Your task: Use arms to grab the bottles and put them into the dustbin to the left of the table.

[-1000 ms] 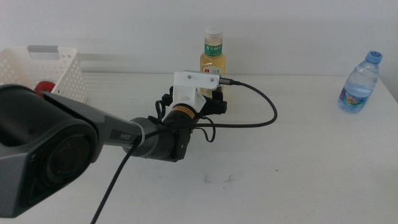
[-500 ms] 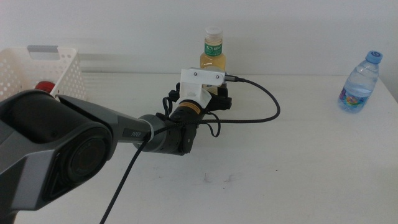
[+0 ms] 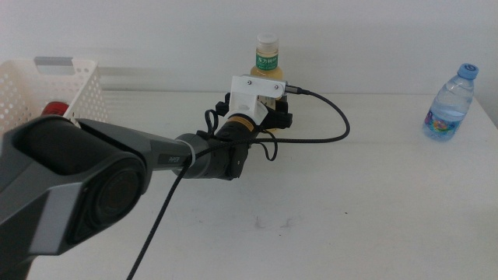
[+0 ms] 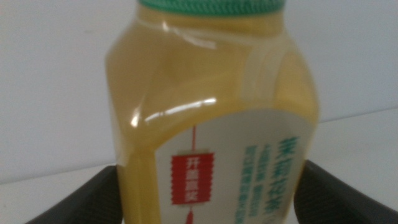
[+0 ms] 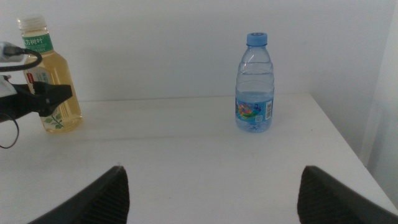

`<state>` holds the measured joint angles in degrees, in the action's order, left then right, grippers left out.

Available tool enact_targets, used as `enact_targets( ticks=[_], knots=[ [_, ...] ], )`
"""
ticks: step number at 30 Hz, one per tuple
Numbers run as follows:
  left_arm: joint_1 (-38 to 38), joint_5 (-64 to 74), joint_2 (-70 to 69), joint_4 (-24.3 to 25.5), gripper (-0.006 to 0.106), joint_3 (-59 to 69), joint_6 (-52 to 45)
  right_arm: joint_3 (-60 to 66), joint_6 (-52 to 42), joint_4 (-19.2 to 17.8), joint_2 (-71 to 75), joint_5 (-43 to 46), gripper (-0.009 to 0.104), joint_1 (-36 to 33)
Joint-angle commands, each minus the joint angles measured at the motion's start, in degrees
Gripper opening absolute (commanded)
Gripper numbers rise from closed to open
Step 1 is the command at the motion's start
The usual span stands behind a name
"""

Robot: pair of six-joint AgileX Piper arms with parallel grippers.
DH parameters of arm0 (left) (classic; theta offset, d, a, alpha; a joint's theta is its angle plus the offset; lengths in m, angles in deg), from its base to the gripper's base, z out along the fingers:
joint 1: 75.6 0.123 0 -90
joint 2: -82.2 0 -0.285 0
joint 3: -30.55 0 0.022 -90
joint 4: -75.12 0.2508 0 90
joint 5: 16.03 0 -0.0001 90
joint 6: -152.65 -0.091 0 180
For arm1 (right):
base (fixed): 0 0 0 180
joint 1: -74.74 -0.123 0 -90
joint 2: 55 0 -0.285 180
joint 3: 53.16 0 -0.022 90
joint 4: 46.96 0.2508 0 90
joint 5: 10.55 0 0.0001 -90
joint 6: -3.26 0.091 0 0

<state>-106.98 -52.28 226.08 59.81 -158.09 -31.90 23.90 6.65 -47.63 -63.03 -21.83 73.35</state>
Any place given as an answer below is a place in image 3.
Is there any yellow tea bottle white cap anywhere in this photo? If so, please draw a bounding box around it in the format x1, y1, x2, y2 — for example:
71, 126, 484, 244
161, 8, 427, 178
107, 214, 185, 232
250, 33, 285, 133

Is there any clear water bottle blue cap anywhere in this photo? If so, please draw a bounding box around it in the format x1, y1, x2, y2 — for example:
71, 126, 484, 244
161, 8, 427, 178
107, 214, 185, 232
423, 63, 480, 142

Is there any red cola can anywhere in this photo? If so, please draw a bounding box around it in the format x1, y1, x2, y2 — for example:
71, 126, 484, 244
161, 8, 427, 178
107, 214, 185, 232
41, 101, 70, 117

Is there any white perforated plastic basket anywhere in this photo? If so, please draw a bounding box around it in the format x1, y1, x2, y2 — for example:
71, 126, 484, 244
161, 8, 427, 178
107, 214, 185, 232
0, 57, 110, 135

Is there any black braided camera cable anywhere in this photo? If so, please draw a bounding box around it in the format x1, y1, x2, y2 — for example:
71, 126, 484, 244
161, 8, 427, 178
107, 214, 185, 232
126, 84, 351, 280

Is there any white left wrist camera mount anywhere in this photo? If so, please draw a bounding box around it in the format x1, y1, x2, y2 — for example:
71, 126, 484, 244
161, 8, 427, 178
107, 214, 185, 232
227, 75, 288, 122

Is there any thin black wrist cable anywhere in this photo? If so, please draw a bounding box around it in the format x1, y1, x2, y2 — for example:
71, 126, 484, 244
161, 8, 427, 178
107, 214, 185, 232
204, 108, 279, 163

